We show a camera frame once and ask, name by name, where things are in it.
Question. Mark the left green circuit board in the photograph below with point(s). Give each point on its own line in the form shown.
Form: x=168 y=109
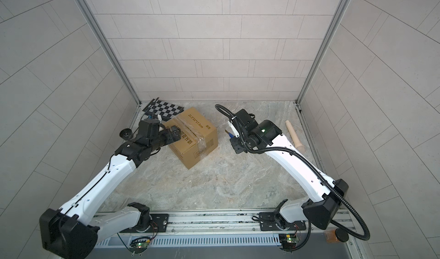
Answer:
x=141 y=244

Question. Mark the right green circuit board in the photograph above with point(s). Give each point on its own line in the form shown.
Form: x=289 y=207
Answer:
x=288 y=242

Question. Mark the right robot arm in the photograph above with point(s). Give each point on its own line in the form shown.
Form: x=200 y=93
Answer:
x=320 y=205

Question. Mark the right corner aluminium post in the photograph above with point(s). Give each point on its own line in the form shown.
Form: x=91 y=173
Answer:
x=335 y=22

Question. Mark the glass jar black lid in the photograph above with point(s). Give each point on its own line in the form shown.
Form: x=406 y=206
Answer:
x=126 y=134

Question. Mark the wooden rolling pin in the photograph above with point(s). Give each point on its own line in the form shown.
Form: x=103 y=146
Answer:
x=296 y=141

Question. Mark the left corner aluminium post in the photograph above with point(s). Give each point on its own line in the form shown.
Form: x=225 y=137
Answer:
x=98 y=33

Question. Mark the brown jar black lid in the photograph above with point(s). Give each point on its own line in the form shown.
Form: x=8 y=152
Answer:
x=336 y=236

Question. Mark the blue utility knife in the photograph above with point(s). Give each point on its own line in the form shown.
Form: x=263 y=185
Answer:
x=230 y=134

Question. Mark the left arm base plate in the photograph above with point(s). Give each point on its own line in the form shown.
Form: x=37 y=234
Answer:
x=155 y=223

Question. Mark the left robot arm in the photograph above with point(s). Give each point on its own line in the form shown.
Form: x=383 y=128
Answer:
x=73 y=230

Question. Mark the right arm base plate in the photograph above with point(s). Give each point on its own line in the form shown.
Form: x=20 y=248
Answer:
x=270 y=221

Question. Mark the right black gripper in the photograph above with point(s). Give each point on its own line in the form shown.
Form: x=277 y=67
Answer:
x=234 y=142

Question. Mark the brown cardboard express box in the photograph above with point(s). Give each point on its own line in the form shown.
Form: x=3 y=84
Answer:
x=199 y=137

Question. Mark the black white chessboard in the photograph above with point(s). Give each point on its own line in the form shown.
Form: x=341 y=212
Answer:
x=166 y=111

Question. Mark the corner aluminium post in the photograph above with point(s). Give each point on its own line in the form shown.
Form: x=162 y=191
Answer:
x=98 y=33
x=335 y=22

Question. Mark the aluminium front rail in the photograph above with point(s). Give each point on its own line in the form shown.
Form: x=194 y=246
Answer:
x=218 y=228

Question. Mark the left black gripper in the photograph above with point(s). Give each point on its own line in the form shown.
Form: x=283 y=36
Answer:
x=176 y=135

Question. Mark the green circuit board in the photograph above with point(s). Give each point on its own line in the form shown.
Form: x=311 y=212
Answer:
x=141 y=244
x=288 y=242

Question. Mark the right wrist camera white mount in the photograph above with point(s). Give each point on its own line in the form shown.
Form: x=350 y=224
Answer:
x=234 y=126

